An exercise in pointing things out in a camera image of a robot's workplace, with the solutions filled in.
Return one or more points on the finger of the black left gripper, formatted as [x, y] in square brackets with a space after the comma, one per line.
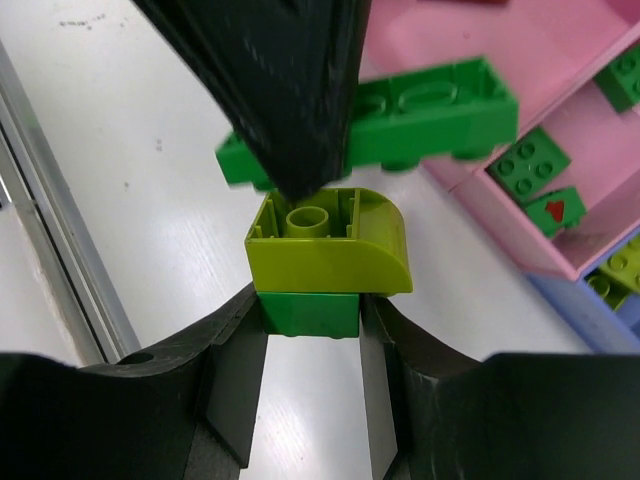
[283, 72]

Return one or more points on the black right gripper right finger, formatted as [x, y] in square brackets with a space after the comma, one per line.
[435, 413]

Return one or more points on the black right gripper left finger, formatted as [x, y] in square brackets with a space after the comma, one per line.
[183, 408]

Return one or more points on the long dark green lego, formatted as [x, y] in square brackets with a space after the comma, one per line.
[400, 125]

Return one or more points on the lime curved lego brick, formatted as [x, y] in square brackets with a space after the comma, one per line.
[341, 240]

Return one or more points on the dark green square lego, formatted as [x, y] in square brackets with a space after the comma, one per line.
[556, 210]

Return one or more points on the dark green lego brick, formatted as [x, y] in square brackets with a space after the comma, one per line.
[619, 80]
[529, 165]

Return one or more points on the purple-blue bin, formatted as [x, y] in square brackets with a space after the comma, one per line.
[604, 314]

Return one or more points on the large pink bin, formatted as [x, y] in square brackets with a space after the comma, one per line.
[523, 41]

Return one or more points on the small pink bin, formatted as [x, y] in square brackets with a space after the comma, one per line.
[604, 150]

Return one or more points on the dark green lego brick front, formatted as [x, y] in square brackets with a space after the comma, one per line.
[619, 80]

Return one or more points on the aluminium rail front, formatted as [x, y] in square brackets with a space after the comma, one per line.
[89, 311]

